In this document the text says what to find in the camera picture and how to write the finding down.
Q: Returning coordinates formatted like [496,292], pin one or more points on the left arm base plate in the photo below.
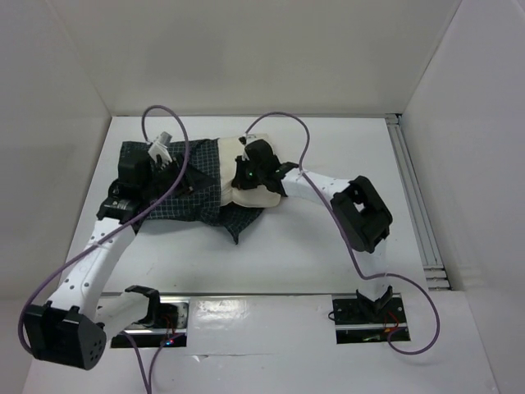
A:
[169,329]

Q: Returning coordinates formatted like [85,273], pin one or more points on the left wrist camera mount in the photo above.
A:
[158,150]

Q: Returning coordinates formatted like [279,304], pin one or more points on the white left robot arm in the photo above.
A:
[71,328]

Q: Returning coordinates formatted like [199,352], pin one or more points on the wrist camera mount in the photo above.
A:
[248,143]
[158,150]

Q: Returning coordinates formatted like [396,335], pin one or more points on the aluminium rail frame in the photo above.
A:
[433,267]

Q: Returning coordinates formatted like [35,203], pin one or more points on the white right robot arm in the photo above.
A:
[358,210]

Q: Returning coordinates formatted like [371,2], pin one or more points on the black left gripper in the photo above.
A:
[187,179]

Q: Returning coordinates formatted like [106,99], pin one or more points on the dark checked pillowcase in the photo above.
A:
[197,198]

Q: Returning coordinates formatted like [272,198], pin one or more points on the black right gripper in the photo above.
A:
[239,174]

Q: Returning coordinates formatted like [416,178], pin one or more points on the cream pillow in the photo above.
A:
[233,170]

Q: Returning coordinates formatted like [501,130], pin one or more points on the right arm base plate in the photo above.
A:
[353,326]

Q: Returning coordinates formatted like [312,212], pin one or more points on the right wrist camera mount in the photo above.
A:
[248,143]

